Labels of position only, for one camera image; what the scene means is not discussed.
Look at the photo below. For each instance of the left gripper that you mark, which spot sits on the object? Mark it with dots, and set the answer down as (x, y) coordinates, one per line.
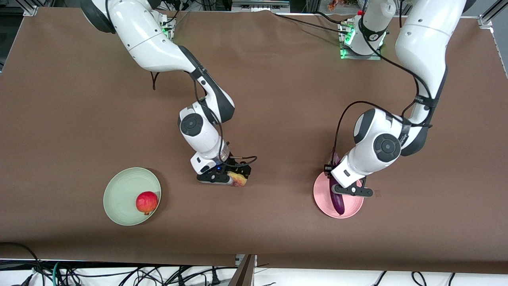
(328, 170)

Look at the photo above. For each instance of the orange small object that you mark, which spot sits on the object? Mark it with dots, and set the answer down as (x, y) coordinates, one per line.
(335, 4)

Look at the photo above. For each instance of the pink round plate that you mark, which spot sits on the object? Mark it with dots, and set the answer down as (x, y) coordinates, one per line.
(353, 208)

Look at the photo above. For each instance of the whole red pomegranate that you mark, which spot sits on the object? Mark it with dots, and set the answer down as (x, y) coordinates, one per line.
(146, 201)

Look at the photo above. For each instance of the halved peach fruit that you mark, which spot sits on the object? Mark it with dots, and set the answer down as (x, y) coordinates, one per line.
(239, 181)

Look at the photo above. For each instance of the aluminium frame corner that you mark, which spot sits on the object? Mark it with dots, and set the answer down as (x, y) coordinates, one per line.
(31, 8)

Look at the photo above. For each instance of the grey metal box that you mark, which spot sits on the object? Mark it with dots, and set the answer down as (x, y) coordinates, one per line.
(260, 5)

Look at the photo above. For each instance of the brown table cover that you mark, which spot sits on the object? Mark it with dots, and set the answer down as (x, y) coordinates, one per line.
(59, 119)

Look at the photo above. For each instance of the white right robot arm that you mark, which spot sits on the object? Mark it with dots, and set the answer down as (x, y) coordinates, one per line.
(147, 39)

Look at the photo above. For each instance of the metal camera stand post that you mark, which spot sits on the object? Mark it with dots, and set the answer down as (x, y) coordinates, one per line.
(244, 276)

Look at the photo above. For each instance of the aluminium frame rail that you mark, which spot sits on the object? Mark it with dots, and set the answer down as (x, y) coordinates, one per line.
(486, 20)

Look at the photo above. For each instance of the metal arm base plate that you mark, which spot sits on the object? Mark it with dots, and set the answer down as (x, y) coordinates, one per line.
(170, 33)
(361, 57)

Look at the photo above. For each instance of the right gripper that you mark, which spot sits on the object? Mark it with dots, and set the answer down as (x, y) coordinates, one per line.
(235, 167)

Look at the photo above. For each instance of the green round plate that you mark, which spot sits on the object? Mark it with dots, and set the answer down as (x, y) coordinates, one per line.
(119, 194)

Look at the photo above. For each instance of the purple eggplant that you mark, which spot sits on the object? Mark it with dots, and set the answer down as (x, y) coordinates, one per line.
(338, 204)

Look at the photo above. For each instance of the black power plug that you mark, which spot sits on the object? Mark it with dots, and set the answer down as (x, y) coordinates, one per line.
(215, 278)

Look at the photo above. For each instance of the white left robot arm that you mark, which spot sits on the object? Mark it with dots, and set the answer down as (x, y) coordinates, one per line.
(424, 51)

